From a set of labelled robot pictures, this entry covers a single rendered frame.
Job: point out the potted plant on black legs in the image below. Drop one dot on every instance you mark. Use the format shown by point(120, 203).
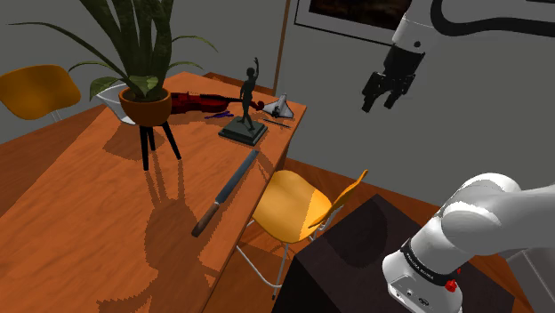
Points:
point(145, 109)

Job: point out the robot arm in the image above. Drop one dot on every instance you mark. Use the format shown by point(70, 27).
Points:
point(472, 216)

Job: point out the small purple object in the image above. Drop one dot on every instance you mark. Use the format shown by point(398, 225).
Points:
point(219, 115)

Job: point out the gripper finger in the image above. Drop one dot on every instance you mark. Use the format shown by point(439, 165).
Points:
point(371, 90)
point(396, 93)

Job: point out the orange shell chair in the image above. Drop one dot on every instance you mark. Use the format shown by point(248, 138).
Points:
point(37, 91)

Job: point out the grey space shuttle toy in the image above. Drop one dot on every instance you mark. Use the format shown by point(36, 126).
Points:
point(278, 108)

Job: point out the yellow chair with white legs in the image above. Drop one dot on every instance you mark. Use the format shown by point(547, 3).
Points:
point(286, 203)

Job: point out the dark red violin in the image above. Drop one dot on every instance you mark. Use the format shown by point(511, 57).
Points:
point(190, 103)

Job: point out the wooden table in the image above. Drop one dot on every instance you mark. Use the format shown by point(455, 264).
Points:
point(86, 208)

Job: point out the framed dark wall picture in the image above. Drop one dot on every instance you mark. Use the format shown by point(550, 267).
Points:
point(347, 13)

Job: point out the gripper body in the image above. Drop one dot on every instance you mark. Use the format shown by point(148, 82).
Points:
point(402, 60)

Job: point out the thin black pen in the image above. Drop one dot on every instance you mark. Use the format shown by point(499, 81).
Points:
point(275, 123)

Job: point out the dark dancer statue on base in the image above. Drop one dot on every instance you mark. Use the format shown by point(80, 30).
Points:
point(242, 131)

